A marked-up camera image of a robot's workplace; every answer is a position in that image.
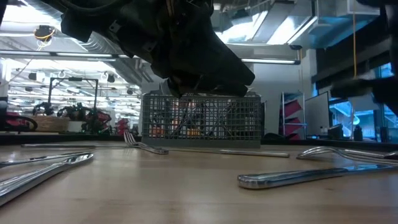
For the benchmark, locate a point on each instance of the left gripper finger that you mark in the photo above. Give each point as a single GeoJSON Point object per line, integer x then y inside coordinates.
{"type": "Point", "coordinates": [205, 88]}
{"type": "Point", "coordinates": [217, 62]}

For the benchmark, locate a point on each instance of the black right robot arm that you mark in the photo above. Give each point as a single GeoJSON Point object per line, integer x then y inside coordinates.
{"type": "Point", "coordinates": [393, 62]}

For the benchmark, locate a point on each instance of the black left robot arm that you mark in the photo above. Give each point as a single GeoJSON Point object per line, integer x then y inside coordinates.
{"type": "Point", "coordinates": [77, 25]}

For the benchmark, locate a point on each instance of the long ceiling light strip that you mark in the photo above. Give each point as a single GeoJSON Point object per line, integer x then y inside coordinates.
{"type": "Point", "coordinates": [270, 61]}

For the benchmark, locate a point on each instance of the grey plastic cutlery basket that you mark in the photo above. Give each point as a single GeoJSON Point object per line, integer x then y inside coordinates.
{"type": "Point", "coordinates": [202, 143]}

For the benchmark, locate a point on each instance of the shelf rack with red bins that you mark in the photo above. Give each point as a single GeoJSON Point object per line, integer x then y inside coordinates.
{"type": "Point", "coordinates": [292, 109]}

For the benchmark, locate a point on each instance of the red storage bins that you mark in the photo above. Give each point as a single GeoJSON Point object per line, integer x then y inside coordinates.
{"type": "Point", "coordinates": [122, 126]}

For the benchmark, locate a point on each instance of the whiteboard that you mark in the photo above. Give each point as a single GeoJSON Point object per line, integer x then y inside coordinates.
{"type": "Point", "coordinates": [317, 115]}

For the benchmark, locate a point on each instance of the black desk device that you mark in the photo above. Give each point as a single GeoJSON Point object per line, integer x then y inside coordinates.
{"type": "Point", "coordinates": [335, 132]}

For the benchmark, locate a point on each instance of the black background robot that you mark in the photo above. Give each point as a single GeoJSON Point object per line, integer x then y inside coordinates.
{"type": "Point", "coordinates": [43, 109]}

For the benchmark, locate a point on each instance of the wicker basket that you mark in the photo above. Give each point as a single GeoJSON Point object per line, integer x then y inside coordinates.
{"type": "Point", "coordinates": [46, 124]}

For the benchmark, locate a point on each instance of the white paper sign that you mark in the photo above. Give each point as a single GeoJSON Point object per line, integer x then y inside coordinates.
{"type": "Point", "coordinates": [363, 104]}

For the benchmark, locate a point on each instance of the dark bottle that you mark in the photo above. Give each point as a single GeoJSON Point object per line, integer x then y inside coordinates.
{"type": "Point", "coordinates": [358, 133]}

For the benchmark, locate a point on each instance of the red and black chair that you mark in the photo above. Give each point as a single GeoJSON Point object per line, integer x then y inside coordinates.
{"type": "Point", "coordinates": [15, 123]}

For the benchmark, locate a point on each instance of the black stand frame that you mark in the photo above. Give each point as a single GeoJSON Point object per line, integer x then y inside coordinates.
{"type": "Point", "coordinates": [73, 79]}

